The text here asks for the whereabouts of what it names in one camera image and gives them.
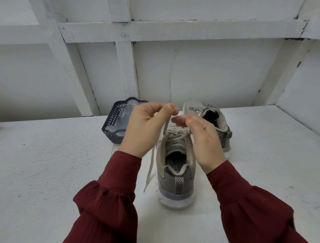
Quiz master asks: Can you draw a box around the person's right hand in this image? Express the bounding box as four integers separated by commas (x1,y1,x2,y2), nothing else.
171,114,228,174

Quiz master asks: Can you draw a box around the person's left hand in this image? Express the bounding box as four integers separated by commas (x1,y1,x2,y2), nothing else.
118,101,179,159

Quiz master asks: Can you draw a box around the clear plastic bag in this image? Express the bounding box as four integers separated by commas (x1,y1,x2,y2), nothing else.
111,102,138,136

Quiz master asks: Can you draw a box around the grey shoelace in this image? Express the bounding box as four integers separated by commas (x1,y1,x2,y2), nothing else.
189,103,220,117
143,116,192,193

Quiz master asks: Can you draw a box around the person's left forearm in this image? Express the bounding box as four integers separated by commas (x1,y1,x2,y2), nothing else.
63,151,143,243

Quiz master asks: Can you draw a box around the person's right forearm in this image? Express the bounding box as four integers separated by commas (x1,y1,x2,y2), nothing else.
206,160,309,243

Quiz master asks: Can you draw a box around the dark plastic lattice basket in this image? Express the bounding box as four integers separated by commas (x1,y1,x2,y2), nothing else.
101,97,149,144

